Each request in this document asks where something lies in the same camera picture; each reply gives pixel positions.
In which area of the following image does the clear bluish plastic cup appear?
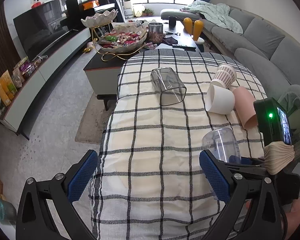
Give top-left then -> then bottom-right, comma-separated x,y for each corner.
202,127 -> 241,164

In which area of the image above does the pink plastic cup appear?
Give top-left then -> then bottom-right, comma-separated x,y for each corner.
232,86 -> 258,130

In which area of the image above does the white plastic cup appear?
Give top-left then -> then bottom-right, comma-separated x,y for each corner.
205,85 -> 235,115

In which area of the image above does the brown patterned paper cup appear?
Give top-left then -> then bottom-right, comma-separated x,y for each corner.
210,64 -> 237,89

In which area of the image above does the smoky grey square cup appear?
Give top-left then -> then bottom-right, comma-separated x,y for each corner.
151,67 -> 187,107

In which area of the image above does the person's right hand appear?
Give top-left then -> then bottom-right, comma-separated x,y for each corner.
285,198 -> 300,239

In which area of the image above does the grey sectional sofa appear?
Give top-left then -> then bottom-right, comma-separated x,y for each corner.
160,7 -> 300,111

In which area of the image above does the checked white tablecloth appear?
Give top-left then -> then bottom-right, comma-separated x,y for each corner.
89,49 -> 266,239

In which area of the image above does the black remote control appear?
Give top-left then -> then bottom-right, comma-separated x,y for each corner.
172,44 -> 196,51

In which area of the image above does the light green blanket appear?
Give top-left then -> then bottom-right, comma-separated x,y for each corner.
182,0 -> 243,34

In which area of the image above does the yellow rabbit ear stool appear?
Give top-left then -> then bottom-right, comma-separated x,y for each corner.
183,17 -> 205,45

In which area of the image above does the dark purple wallet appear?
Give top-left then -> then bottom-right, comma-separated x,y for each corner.
162,37 -> 178,46

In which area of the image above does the white paper sheet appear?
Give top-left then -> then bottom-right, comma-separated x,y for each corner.
156,43 -> 184,51

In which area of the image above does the orange snack bag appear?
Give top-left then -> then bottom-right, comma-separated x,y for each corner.
0,70 -> 17,106

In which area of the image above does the black mug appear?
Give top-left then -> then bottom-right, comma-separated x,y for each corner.
168,16 -> 177,28

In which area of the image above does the glass jar of nuts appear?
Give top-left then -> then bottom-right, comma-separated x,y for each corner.
148,22 -> 163,43

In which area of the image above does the purple snack bag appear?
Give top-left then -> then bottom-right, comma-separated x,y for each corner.
19,62 -> 36,79

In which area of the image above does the white tv cabinet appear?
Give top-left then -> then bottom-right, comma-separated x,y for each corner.
0,28 -> 90,134

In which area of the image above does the black top coffee table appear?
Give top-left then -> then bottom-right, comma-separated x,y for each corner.
84,17 -> 204,111

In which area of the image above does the two tier snack bowl stand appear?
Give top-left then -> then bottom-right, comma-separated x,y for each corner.
81,9 -> 149,62

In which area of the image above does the potted green plant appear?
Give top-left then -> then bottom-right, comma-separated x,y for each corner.
142,8 -> 154,17

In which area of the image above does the white air purifier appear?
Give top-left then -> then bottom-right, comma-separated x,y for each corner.
123,0 -> 134,18

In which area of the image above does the black flat screen television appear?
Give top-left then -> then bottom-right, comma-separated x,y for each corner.
13,0 -> 71,61

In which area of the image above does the black upright piano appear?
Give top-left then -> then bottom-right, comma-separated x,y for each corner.
61,0 -> 115,30

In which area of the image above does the red white toy figure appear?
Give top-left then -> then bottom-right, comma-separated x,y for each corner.
31,0 -> 42,9

